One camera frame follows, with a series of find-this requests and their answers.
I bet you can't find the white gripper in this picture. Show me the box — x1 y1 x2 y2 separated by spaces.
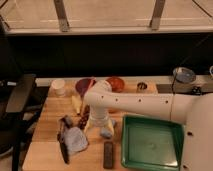
84 120 114 135

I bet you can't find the black eraser block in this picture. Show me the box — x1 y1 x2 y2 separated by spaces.
103 141 114 169

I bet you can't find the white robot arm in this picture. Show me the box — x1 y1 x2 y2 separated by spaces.
84 80 213 171

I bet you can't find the small metal cup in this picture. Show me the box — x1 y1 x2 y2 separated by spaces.
137 82 147 93

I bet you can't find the white paper cup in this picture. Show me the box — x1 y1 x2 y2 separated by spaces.
51 79 66 96

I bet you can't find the blue sponge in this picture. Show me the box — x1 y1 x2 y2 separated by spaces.
100 119 116 139

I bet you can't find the brown grape bunch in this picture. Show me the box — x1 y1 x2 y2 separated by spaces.
77 106 90 130

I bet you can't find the blue grey cloth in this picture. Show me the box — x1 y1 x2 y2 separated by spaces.
64 127 88 155

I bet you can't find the small grey block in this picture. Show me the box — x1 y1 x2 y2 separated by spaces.
62 115 73 128

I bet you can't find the orange bowl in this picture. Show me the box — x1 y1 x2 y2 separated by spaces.
106 76 125 93

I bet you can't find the purple bowl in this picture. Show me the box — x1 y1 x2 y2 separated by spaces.
75 78 92 97

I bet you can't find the orange carrot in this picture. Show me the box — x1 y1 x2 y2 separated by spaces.
86 78 96 91

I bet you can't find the green plastic tray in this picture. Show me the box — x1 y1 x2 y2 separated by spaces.
121 115 184 171

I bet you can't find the black chair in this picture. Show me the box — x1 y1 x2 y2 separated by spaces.
0 74 43 171

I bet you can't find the grey round dish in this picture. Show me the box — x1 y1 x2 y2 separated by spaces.
173 67 196 84

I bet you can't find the black handled knife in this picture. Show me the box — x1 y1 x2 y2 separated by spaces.
57 119 69 164

